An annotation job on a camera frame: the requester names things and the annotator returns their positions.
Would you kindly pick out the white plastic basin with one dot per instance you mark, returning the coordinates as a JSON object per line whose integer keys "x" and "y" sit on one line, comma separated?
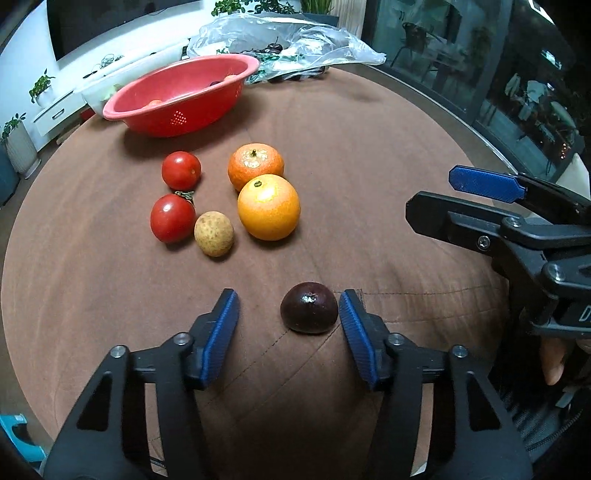
{"x": 101, "y": 86}

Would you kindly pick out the floor plant white pot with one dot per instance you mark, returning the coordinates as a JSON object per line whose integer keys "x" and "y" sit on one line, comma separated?
{"x": 19, "y": 146}

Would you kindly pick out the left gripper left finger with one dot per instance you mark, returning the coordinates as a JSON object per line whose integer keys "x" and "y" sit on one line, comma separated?
{"x": 105, "y": 434}

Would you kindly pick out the brown round tablecloth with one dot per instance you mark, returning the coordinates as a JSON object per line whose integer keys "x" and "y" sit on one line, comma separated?
{"x": 83, "y": 271}

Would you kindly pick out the white tv cabinet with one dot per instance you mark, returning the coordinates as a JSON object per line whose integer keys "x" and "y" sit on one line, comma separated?
{"x": 60, "y": 111}

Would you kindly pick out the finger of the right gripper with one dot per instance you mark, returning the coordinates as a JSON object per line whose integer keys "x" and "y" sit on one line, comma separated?
{"x": 522, "y": 250}
{"x": 550, "y": 201}

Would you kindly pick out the blue plastic stool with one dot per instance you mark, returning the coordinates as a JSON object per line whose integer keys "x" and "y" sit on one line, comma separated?
{"x": 16, "y": 428}

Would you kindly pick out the dark cherries in bag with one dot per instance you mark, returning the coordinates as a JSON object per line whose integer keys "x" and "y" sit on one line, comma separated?
{"x": 270, "y": 49}

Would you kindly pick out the wall television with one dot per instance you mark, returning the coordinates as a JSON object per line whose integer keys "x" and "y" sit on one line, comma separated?
{"x": 74, "y": 22}

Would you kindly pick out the potted plant right cabinet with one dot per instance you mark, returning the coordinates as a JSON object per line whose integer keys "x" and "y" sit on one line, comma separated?
{"x": 229, "y": 7}

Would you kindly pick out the beige curtain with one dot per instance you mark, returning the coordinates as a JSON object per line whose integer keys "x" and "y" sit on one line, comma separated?
{"x": 351, "y": 14}

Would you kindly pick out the red plastic colander bowl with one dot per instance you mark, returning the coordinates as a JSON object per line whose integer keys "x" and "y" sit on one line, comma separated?
{"x": 182, "y": 97}

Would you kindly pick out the red tomato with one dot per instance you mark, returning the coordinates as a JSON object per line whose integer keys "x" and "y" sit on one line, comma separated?
{"x": 181, "y": 171}
{"x": 172, "y": 218}

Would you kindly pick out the clear plastic bag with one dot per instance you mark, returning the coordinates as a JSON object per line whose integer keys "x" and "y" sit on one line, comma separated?
{"x": 309, "y": 47}

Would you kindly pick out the tall plant dark pot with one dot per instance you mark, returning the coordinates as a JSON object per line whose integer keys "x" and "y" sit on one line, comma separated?
{"x": 320, "y": 11}

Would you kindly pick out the bright yellow-orange orange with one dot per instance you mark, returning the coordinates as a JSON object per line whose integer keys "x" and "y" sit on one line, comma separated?
{"x": 269, "y": 207}

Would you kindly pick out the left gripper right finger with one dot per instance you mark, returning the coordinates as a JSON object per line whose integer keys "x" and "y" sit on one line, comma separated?
{"x": 472, "y": 435}

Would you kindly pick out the dark purple plum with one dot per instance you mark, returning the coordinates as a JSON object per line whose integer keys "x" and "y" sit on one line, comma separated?
{"x": 309, "y": 308}

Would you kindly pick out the dark orange mandarin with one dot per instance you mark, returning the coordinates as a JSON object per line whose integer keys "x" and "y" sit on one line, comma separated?
{"x": 252, "y": 160}

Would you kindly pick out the leafy potted shrub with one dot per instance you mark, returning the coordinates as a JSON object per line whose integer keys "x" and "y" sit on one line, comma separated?
{"x": 272, "y": 6}

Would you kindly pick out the person's right hand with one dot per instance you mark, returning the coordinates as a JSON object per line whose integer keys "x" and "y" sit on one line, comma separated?
{"x": 553, "y": 352}

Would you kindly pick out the tan longan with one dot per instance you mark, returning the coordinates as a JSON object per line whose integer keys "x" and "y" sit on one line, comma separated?
{"x": 214, "y": 234}

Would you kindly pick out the small potted plant on cabinet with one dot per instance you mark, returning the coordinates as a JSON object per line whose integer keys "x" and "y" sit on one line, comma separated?
{"x": 42, "y": 92}

